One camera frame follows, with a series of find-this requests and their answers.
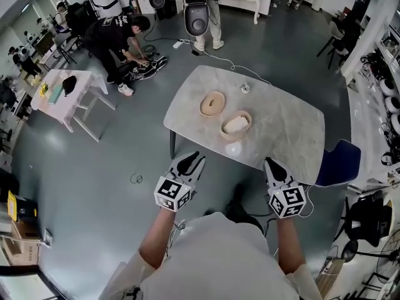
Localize round wooden lid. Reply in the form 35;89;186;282
199;90;227;118

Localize person's white shirt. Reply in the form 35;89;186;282
99;212;323;300

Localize cardboard box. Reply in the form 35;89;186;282
0;219;44;268

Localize black office chair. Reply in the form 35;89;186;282
342;194;394;249

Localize blue chair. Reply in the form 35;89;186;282
314;139;362;188

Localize black table leg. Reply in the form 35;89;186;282
169;129;178;159

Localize black cap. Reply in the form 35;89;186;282
61;75;78;98

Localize yellow and black case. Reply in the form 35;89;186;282
6;189;39;224

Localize long white cable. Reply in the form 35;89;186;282
199;49;273;86

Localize white tissues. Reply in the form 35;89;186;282
222;114;250;134

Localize person's right forearm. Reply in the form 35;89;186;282
274;214;308;276

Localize small white side table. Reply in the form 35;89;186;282
29;68;117;144

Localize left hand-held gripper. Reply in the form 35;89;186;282
153;151;207;213

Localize black floor fan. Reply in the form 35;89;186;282
339;228;400;286

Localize person's black trouser leg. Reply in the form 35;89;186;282
224;183;265;233

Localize black bag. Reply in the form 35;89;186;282
128;54;169;81

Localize person's left forearm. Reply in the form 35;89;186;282
138;207;176;270

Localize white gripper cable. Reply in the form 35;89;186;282
300;183;315;219

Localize round wooden tissue box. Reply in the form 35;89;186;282
219;110;253;142

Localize green rectangular tissue pack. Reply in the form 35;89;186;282
47;84;64;106

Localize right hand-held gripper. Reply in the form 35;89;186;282
264;157;306;220

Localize grey dining chair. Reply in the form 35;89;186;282
316;20;350;71

